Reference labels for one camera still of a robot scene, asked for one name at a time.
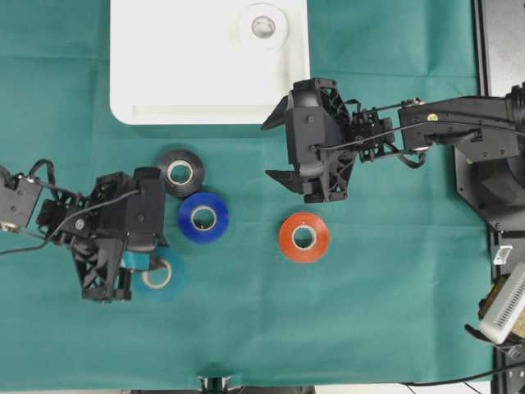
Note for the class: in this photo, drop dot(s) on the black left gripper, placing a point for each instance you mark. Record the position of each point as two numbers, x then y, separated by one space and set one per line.
104 264

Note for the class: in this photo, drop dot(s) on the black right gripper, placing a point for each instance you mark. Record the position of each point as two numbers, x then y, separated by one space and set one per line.
360 133

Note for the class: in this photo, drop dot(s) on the green tape roll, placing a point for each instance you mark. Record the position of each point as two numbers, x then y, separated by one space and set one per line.
164 283

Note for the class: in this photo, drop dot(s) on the black tape roll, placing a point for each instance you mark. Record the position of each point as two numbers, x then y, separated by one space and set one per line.
182 171

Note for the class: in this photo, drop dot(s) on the white tape roll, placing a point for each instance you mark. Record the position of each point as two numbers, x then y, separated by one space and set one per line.
263 26

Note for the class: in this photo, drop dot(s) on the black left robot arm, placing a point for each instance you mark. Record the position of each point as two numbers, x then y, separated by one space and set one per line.
59 214

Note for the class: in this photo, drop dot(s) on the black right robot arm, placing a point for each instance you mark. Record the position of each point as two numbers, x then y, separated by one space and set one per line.
488 135

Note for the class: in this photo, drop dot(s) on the blue tape roll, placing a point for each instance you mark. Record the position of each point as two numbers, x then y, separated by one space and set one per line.
203 218

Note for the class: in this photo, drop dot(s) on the red tape roll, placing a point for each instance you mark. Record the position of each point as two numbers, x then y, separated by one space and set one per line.
304 237

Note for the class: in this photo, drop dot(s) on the white plastic case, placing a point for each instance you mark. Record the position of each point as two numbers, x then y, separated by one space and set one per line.
182 63

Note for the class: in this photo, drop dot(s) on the green table cloth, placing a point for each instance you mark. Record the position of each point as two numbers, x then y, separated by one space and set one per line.
406 265

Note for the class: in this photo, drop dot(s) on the white perforated box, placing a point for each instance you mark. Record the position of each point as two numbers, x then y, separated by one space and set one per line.
506 308

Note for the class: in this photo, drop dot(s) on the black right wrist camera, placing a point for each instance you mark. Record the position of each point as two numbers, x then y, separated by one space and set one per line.
308 125

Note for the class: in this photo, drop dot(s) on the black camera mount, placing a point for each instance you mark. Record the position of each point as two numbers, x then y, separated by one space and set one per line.
215 384

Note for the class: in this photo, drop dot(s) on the black aluminium frame rail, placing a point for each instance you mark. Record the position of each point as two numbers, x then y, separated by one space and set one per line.
499 27

